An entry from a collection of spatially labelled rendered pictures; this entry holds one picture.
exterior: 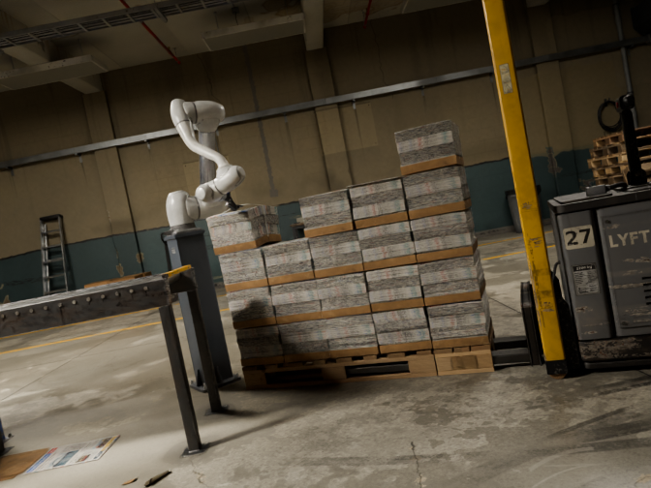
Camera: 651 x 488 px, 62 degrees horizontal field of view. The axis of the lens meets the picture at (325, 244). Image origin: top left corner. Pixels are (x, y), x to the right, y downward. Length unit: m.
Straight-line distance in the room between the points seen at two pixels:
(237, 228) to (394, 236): 0.93
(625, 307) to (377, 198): 1.25
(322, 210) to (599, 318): 1.45
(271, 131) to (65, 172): 3.78
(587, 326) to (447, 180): 0.94
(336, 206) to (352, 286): 0.44
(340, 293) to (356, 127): 7.12
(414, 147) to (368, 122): 7.12
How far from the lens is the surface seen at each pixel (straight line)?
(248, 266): 3.16
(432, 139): 2.80
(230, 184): 2.98
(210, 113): 3.38
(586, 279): 2.66
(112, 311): 2.60
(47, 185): 10.93
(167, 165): 10.17
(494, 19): 2.66
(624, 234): 2.65
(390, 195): 2.84
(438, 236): 2.81
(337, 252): 2.94
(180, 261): 3.47
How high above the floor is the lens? 0.94
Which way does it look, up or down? 3 degrees down
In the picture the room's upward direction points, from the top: 11 degrees counter-clockwise
